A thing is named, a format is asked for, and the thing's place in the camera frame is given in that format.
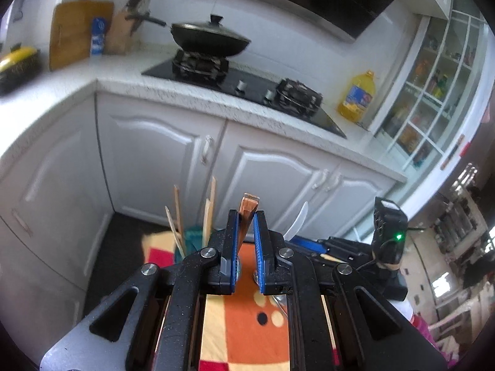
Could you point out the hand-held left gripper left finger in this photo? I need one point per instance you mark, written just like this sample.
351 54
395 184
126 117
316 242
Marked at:
233 255

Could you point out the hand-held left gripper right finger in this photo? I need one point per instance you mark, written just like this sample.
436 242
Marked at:
261 255

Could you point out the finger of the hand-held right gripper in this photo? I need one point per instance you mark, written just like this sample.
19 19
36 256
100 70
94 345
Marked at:
305 242
348 249

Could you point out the white ceramic spoon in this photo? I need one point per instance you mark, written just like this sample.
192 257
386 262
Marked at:
297 220

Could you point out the large metal spoon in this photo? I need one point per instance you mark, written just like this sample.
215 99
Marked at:
247 216

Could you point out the white utensil holder teal rim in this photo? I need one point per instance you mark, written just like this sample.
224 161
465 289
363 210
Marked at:
193 239

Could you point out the printed blanket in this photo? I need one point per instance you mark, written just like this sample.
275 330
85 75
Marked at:
239 328

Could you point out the background shelving unit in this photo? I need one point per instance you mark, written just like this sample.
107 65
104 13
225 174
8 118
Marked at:
464 220

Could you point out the pink cloth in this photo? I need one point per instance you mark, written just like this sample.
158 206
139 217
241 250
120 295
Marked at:
425 336

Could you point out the yellow cooking oil bottle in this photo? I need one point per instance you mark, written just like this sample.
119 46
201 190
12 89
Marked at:
357 100

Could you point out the black gas stove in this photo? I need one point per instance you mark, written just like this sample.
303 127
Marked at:
251 85

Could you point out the glass door cabinet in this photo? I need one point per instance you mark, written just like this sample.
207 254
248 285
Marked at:
433 85

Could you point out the white corner cabinet door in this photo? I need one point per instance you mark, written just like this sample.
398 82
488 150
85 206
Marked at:
58 181

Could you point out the black wok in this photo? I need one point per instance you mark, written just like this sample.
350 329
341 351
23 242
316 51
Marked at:
209 48

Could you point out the glass wok lid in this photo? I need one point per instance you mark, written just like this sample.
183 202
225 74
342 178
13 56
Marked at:
212 29

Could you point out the speckled kitchen countertop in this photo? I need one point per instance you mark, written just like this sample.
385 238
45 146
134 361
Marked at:
69 85

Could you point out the wooden knife block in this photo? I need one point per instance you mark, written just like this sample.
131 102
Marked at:
120 31

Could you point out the blue white bottle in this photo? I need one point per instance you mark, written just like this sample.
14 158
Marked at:
98 38

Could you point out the wooden cutting board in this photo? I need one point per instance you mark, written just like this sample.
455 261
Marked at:
73 34

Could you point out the black pot yellow lid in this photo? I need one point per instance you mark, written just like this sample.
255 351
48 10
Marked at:
17 65

